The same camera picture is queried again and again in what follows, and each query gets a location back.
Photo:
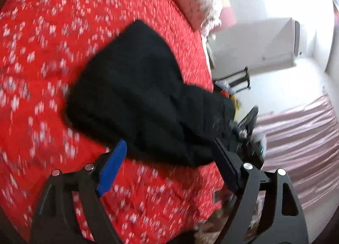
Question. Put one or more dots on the colourful clutter pile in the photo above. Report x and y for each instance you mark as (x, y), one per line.
(233, 98)

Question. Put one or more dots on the white air conditioner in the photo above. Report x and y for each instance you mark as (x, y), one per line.
(264, 45)

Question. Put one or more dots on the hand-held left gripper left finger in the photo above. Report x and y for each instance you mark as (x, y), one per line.
(112, 167)

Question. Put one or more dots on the black pants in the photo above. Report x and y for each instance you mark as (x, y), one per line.
(137, 87)

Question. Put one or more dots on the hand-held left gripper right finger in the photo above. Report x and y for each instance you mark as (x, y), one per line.
(225, 164)

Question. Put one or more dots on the pink curtain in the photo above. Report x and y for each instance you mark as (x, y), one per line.
(299, 140)

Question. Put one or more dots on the red floral bedspread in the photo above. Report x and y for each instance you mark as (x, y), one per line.
(53, 34)

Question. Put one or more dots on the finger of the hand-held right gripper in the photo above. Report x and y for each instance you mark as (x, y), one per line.
(250, 117)

